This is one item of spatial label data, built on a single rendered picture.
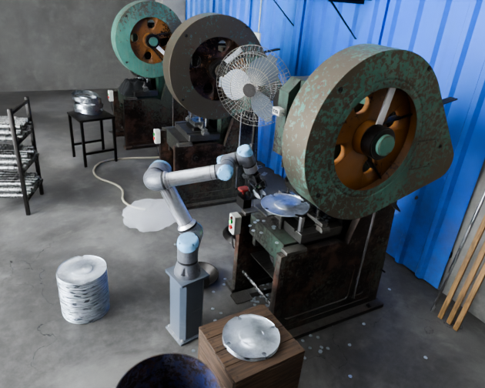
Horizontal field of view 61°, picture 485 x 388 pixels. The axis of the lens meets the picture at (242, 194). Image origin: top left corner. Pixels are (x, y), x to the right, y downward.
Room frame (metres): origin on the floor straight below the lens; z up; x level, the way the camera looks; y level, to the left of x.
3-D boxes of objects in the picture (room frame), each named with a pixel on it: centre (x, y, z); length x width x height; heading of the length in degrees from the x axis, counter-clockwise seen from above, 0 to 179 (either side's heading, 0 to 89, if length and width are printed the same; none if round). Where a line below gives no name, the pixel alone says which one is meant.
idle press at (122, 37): (5.42, 1.12, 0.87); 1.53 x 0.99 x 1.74; 123
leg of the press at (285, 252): (2.08, -0.62, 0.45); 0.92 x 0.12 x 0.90; 120
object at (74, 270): (2.01, 0.94, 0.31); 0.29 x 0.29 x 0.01
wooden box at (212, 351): (1.52, -0.10, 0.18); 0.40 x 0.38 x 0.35; 123
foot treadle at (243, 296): (2.17, -0.25, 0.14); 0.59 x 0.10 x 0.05; 120
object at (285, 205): (2.18, -0.26, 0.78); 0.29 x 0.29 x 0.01
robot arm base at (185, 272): (1.88, 0.28, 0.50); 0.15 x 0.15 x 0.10
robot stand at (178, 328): (1.88, 0.28, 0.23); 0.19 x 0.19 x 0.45; 41
